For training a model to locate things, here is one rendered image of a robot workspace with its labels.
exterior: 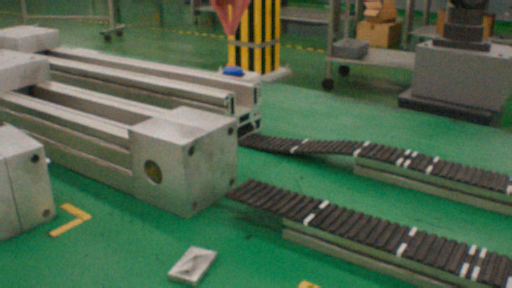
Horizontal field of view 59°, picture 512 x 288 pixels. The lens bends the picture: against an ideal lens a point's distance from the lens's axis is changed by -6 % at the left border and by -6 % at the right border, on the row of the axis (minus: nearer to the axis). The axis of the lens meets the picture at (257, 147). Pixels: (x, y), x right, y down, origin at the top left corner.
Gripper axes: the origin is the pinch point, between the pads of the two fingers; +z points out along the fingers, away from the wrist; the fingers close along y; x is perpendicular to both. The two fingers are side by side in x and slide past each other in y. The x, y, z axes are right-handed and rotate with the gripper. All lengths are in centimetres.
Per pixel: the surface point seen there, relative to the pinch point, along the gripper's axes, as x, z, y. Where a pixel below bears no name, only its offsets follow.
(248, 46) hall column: -176, 63, -245
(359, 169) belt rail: 33.7, 13.5, 14.2
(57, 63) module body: -30.1, 6.5, 18.5
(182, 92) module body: 4.4, 6.9, 17.9
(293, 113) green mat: 12.9, 14.4, -2.5
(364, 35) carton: -162, 80, -452
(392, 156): 37.7, 11.0, 12.9
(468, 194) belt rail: 48, 13, 13
